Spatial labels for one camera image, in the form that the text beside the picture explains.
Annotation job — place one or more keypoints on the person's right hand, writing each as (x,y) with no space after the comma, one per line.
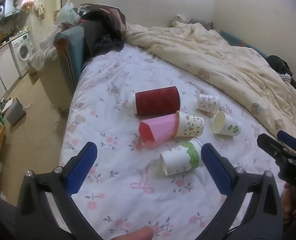
(289,205)

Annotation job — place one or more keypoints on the dark striped clothing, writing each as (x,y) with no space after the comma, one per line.
(281,67)

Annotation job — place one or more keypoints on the person's left hand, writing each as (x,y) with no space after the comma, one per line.
(134,233)

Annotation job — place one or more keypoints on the blue padded headboard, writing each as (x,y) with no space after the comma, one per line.
(71,47)

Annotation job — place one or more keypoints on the dark clothes pile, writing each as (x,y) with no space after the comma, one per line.
(100,32)

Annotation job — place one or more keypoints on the white kitchen cabinet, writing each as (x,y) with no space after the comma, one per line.
(1,67)

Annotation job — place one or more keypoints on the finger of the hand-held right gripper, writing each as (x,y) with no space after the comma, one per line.
(271,146)
(290,138)

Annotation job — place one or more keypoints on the white plastic bag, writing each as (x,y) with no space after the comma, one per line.
(67,13)

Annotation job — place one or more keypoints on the pink paper cup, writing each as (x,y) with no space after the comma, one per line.
(159,131)

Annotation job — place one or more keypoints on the leopard print paper cup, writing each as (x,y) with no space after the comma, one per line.
(190,126)

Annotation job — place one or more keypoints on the grey crumpled cloth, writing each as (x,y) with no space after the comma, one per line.
(195,21)

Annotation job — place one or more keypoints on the grey trash bin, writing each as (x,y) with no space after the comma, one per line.
(15,111)

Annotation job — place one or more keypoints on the white cup with green band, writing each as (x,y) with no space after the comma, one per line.
(181,157)

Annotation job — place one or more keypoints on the white washing machine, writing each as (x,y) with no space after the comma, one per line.
(23,50)

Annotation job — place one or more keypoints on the red corrugated cup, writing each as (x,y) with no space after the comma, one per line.
(158,101)

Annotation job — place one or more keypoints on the cream bear print quilt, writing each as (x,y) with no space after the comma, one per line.
(212,52)

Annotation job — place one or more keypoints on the small white patterned cup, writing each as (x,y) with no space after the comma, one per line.
(208,103)

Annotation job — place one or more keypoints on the floral bed sheet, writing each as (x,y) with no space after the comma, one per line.
(118,90)

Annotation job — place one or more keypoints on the striped cloth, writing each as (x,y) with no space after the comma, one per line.
(41,57)

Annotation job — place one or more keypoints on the white cup with green dots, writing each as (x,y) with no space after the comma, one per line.
(226,126)

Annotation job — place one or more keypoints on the white water heater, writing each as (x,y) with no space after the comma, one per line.
(5,7)

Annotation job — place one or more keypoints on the blue pillow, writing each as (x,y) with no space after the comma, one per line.
(240,42)

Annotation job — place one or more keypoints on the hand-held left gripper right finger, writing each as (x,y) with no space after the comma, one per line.
(215,171)

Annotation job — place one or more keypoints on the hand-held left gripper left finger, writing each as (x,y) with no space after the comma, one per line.
(81,168)

